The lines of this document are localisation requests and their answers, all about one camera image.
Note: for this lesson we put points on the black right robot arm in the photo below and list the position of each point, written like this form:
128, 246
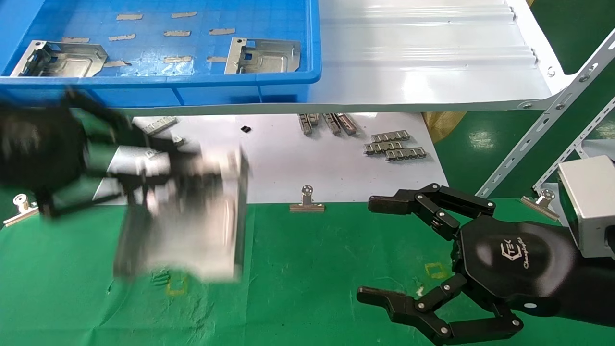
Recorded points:
596, 288

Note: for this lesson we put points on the white ribbed shelf panel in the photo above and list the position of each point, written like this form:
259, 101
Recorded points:
423, 72

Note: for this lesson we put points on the silver binder clip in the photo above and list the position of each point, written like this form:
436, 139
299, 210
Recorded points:
544, 200
307, 207
21, 216

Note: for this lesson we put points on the grey tape strip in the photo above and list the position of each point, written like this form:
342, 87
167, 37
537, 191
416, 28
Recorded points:
177, 33
222, 31
216, 59
122, 37
116, 63
129, 17
75, 40
184, 14
178, 59

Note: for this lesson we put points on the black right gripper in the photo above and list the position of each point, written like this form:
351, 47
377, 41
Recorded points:
514, 264

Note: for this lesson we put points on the blue plastic bin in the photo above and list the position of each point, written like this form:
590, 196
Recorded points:
216, 91

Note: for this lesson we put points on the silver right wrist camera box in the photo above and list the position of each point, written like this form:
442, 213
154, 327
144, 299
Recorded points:
591, 197

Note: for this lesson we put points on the white paper sheet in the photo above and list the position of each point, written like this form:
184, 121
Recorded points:
298, 168

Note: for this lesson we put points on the golden woven bag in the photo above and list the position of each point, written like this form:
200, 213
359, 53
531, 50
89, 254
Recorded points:
441, 125

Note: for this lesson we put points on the white slotted angle bar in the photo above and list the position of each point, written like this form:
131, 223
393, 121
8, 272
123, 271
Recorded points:
552, 108
576, 144

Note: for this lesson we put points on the green table mat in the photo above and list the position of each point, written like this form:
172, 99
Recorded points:
312, 278

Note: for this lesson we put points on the stamped sheet metal bracket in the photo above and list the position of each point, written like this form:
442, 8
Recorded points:
72, 62
271, 56
192, 230

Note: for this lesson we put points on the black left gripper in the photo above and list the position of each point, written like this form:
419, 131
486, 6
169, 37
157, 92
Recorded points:
38, 144

